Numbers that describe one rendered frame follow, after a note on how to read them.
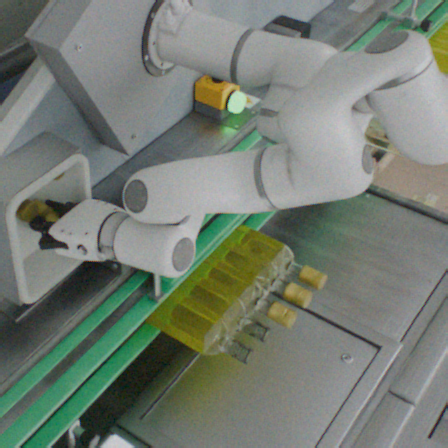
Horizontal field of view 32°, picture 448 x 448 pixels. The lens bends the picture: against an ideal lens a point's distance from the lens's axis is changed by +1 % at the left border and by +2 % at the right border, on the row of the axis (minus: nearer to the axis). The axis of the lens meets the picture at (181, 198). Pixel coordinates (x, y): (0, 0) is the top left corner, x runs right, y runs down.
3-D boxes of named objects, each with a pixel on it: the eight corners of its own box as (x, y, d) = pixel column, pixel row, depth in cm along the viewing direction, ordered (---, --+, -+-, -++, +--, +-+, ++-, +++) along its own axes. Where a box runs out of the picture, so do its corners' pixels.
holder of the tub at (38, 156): (-10, 308, 133) (23, 328, 129) (-36, 182, 115) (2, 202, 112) (60, 251, 143) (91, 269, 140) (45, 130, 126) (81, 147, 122)
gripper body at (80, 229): (105, 276, 115) (54, 259, 122) (147, 237, 122) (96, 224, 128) (92, 236, 112) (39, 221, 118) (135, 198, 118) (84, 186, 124)
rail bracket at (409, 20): (376, 20, 200) (426, 35, 194) (381, -7, 196) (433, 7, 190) (383, 14, 203) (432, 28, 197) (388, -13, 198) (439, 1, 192)
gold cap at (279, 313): (266, 322, 141) (287, 333, 139) (267, 309, 139) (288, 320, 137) (275, 310, 144) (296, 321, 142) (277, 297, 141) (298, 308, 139)
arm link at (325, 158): (315, 150, 111) (271, 62, 104) (468, 116, 98) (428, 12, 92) (280, 222, 99) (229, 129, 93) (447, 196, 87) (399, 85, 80)
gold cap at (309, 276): (308, 267, 150) (328, 276, 148) (299, 283, 150) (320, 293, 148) (304, 262, 147) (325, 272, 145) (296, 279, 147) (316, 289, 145)
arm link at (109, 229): (114, 279, 114) (101, 275, 116) (151, 245, 120) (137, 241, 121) (101, 239, 110) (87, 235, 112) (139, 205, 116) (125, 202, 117)
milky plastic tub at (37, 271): (-13, 288, 129) (25, 311, 125) (-36, 183, 115) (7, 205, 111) (59, 231, 140) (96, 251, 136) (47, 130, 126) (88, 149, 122)
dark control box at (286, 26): (259, 58, 181) (290, 68, 178) (262, 26, 176) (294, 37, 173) (277, 44, 187) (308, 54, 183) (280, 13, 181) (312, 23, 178)
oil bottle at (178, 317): (121, 309, 144) (216, 364, 135) (120, 288, 141) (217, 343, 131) (140, 292, 148) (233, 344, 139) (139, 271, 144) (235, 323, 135)
